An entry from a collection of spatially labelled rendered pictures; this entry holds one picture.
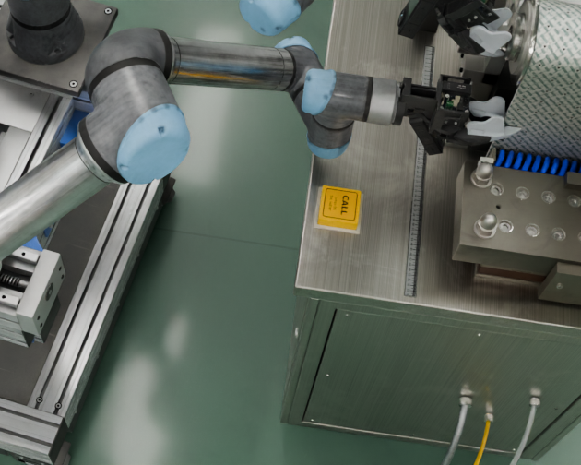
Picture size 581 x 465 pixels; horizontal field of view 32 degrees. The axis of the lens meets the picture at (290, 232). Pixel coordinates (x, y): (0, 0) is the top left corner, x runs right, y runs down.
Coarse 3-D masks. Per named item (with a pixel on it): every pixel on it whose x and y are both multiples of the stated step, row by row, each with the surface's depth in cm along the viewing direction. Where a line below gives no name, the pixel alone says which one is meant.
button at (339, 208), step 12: (324, 192) 183; (336, 192) 183; (348, 192) 183; (360, 192) 183; (324, 204) 182; (336, 204) 182; (348, 204) 182; (324, 216) 181; (336, 216) 181; (348, 216) 181; (348, 228) 182
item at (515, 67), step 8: (528, 0) 159; (520, 8) 162; (528, 8) 156; (528, 16) 155; (528, 24) 155; (528, 32) 155; (528, 40) 155; (520, 56) 157; (512, 64) 162; (520, 64) 157; (512, 72) 161
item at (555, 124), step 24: (528, 96) 163; (552, 96) 163; (576, 96) 162; (504, 120) 170; (528, 120) 169; (552, 120) 168; (576, 120) 167; (504, 144) 176; (528, 144) 175; (552, 144) 174; (576, 144) 173
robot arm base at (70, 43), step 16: (64, 16) 197; (16, 32) 199; (32, 32) 197; (48, 32) 198; (64, 32) 200; (80, 32) 204; (16, 48) 202; (32, 48) 200; (48, 48) 200; (64, 48) 202; (48, 64) 203
